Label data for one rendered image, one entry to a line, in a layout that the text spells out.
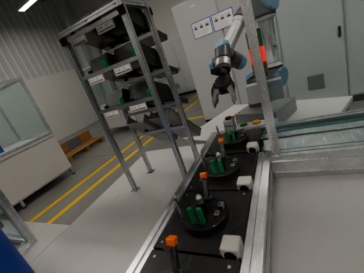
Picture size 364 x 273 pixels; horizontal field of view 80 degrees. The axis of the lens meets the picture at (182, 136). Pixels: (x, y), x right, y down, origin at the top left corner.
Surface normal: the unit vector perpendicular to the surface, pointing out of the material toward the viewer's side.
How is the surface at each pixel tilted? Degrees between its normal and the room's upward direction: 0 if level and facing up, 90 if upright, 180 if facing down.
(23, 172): 90
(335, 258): 0
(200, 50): 90
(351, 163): 90
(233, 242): 0
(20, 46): 90
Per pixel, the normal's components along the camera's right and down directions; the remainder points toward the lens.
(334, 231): -0.32, -0.89
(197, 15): -0.43, 0.44
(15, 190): 0.84, -0.11
